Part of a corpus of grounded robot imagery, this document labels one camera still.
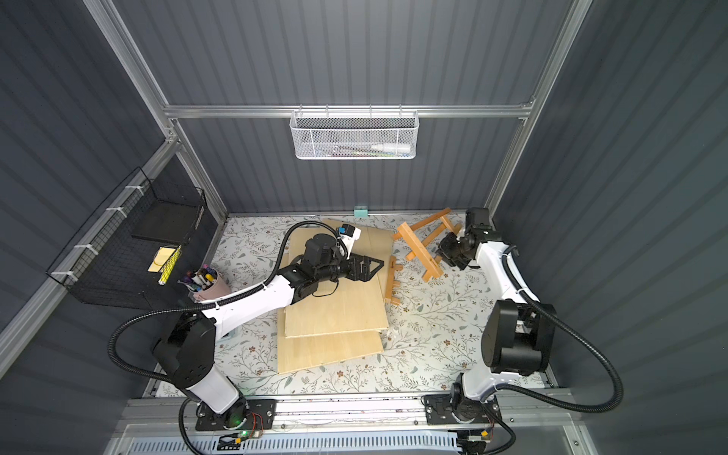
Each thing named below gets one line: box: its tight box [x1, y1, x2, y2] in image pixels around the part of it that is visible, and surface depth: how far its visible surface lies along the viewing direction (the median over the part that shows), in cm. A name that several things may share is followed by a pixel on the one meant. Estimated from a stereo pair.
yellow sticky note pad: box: [147, 246, 177, 273], surface depth 76 cm
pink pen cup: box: [187, 275, 232, 302], surface depth 88 cm
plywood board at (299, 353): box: [276, 307, 384, 376], surface depth 80 cm
